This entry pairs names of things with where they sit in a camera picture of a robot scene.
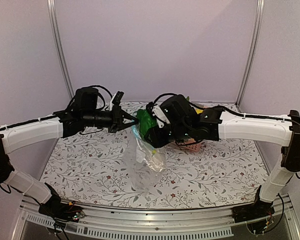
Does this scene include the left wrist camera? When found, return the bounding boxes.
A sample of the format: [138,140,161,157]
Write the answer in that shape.
[109,91,124,111]

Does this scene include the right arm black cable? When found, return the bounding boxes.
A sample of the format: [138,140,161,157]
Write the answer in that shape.
[152,92,300,138]

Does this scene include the aluminium frame post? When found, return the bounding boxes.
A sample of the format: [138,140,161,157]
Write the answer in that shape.
[46,0,74,98]
[235,0,265,108]

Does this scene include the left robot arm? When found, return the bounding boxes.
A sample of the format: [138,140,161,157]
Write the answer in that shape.
[0,85,138,222]

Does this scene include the front aluminium rail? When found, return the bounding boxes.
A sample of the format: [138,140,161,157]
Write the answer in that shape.
[11,194,300,240]

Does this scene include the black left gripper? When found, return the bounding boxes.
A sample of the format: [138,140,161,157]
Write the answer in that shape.
[82,104,139,133]

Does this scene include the pink perforated plastic basket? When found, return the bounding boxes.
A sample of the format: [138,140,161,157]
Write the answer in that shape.
[174,139,202,153]

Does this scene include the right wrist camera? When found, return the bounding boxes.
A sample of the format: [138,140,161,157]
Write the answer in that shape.
[146,102,170,128]

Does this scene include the clear zip top bag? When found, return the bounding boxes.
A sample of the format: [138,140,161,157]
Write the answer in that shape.
[123,125,167,195]

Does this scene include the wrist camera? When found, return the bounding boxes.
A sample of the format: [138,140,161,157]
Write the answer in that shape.
[109,91,124,111]
[146,102,170,128]

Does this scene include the aluminium left frame post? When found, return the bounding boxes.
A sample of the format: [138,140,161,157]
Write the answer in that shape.
[46,0,74,98]

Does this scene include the aluminium right frame post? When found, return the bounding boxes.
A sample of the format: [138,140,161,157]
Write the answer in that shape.
[235,0,265,108]

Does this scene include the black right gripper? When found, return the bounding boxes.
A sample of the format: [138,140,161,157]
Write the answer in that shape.
[143,122,191,148]

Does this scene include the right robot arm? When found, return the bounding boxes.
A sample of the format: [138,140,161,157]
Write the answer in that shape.
[137,93,300,222]

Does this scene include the toy bok choy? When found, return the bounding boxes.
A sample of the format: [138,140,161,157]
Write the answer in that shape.
[136,109,157,138]

